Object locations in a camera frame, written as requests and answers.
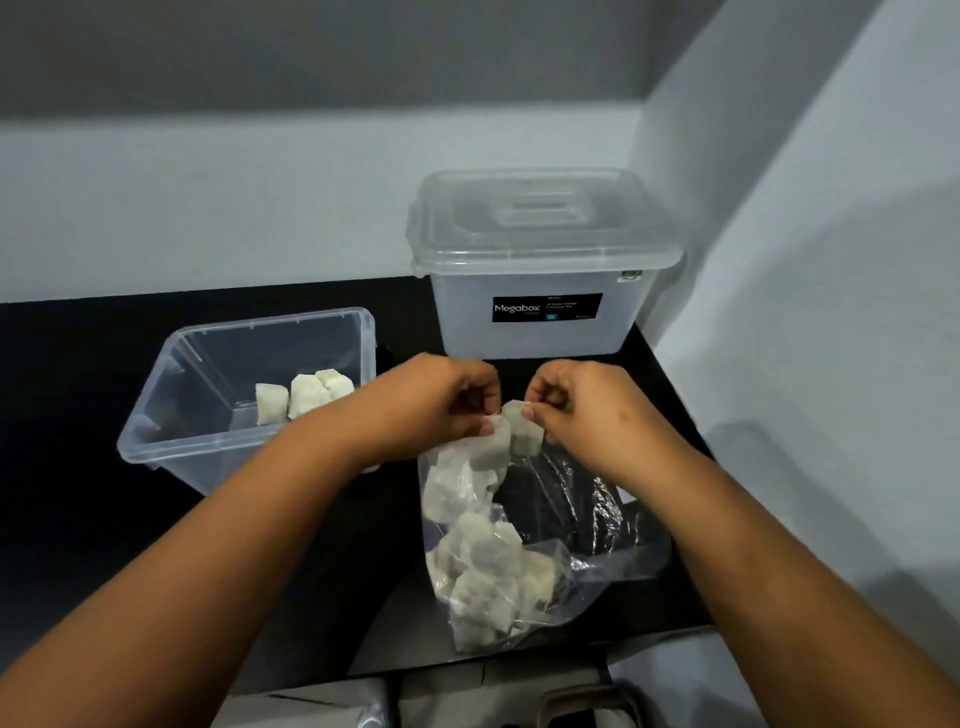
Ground person's right hand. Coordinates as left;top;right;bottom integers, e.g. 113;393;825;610
524;359;676;489

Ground person's left hand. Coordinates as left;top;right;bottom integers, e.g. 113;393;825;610
367;353;502;463

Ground large translucent storage container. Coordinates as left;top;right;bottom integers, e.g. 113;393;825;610
429;262;661;360

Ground clear plastic bag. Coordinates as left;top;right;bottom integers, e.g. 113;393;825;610
416;434;673;654

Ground translucent lid with handle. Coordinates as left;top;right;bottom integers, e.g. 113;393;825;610
406;167;685;279

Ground small clear bin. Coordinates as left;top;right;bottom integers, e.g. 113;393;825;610
116;306;388;496

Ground person's right forearm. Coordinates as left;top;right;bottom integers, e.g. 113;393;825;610
644;449;960;728

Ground person's left forearm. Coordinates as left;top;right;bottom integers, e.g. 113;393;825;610
0;419;421;728

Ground dark cabinet front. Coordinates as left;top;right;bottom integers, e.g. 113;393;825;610
348;626;714;703

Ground brown rimmed bin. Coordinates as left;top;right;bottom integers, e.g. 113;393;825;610
533;682;648;728

